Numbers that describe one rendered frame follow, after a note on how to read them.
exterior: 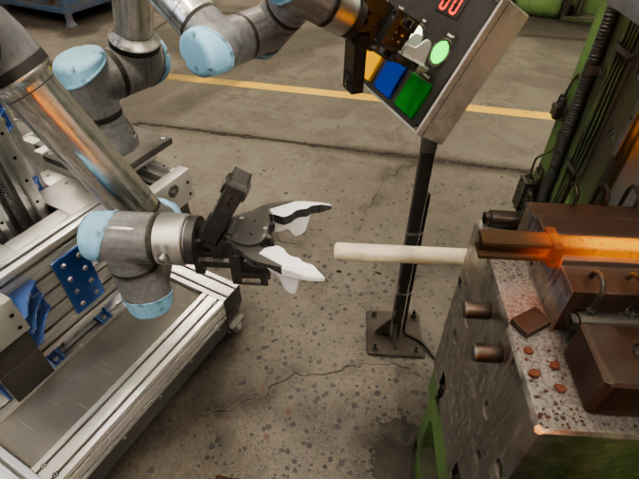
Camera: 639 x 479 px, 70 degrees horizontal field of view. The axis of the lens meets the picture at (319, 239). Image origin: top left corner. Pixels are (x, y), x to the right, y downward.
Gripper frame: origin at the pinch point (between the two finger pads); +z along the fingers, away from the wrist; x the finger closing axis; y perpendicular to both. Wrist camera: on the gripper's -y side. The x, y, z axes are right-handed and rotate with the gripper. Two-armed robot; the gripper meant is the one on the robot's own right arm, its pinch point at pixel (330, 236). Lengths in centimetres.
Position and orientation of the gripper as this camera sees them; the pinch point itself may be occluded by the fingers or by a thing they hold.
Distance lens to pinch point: 63.2
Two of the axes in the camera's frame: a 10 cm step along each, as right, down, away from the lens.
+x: -0.7, 6.7, -7.4
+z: 10.0, 0.5, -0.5
